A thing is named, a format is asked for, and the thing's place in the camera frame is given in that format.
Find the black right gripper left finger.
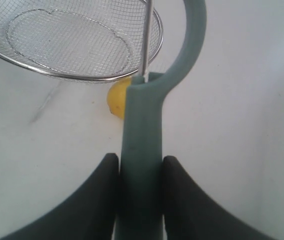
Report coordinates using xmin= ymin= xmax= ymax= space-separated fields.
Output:
xmin=3 ymin=153 xmax=119 ymax=240

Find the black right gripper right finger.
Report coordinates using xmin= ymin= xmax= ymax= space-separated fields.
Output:
xmin=161 ymin=156 xmax=270 ymax=240

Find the teal handled peeler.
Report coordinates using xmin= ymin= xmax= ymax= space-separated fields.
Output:
xmin=114 ymin=0 xmax=207 ymax=240

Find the yellow lemon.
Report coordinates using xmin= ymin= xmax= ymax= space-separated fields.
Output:
xmin=107 ymin=77 xmax=132 ymax=120

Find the steel wire mesh basket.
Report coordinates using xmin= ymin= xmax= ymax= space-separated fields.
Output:
xmin=0 ymin=0 xmax=164 ymax=85

